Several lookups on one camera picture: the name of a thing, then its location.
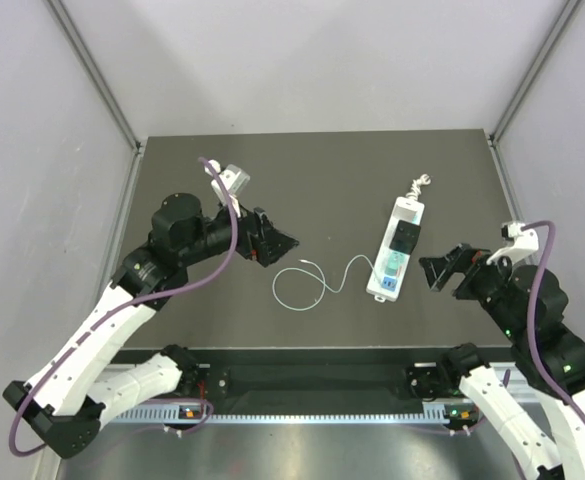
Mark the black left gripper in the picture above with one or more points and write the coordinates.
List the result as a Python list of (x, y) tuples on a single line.
[(271, 243)]

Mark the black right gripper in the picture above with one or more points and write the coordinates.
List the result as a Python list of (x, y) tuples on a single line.
[(470, 261)]

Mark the black cube adapter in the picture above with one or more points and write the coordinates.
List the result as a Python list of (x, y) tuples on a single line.
[(405, 237)]

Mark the teal charger plug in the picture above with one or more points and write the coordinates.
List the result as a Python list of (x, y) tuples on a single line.
[(393, 264)]

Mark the white USB charger plug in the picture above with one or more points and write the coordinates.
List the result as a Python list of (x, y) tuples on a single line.
[(410, 215)]

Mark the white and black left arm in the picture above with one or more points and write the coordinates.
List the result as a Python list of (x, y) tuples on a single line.
[(66, 404)]

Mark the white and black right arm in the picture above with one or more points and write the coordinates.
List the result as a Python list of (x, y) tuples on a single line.
[(527, 304)]

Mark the white power strip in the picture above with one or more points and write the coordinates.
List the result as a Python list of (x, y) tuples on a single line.
[(386, 288)]

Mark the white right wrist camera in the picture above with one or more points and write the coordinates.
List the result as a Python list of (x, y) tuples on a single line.
[(519, 243)]

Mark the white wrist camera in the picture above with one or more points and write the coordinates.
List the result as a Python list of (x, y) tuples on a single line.
[(233, 178), (519, 243)]

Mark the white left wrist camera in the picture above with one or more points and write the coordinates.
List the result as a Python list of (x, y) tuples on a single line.
[(233, 178)]

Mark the slotted grey cable duct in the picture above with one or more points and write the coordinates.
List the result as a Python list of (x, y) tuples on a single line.
[(191, 413)]

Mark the aluminium frame post right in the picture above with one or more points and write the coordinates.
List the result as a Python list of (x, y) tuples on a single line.
[(559, 26)]

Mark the aluminium frame post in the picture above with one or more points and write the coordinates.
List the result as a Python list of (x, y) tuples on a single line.
[(559, 26), (69, 29)]

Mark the aluminium frame post left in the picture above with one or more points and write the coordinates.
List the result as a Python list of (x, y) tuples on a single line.
[(69, 29)]

